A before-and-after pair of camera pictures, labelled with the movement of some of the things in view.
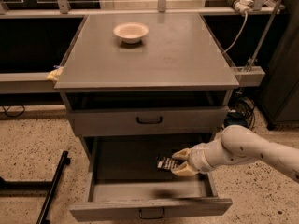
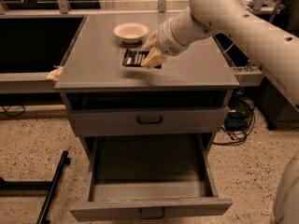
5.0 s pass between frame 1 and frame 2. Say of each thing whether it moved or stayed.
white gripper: moved
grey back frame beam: stayed
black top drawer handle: stayed
